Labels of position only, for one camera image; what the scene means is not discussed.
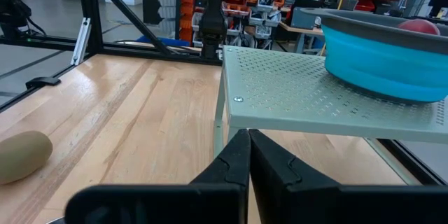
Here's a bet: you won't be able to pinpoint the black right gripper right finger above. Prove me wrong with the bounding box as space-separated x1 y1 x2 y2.
248 128 448 224

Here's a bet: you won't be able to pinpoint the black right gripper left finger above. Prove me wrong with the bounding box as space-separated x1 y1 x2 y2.
64 128 251 224

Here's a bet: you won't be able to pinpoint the blue collapsible bowl grey rim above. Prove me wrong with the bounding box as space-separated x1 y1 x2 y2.
300 6 448 105

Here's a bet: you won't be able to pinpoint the brown kiwi fruit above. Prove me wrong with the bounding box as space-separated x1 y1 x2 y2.
0 130 54 186

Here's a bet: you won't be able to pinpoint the green perforated metal shelf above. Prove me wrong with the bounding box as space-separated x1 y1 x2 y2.
213 44 448 186

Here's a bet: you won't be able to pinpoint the blue floor pad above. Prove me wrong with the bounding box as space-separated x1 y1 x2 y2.
135 34 193 48

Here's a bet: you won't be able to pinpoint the wooden workbench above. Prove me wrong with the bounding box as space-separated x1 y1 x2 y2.
279 20 325 55

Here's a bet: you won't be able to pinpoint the grey equipment case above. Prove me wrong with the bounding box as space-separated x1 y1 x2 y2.
290 0 325 31

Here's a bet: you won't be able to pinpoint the white stacked bins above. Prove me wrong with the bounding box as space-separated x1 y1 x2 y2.
157 0 178 36

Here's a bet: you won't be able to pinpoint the black table edge bracket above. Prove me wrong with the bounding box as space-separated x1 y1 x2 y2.
25 76 62 90

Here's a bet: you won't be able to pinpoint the silver corner bracket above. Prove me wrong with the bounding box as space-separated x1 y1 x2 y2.
71 17 92 67

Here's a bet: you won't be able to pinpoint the black aluminium rig frame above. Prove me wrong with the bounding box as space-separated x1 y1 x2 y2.
0 0 447 186

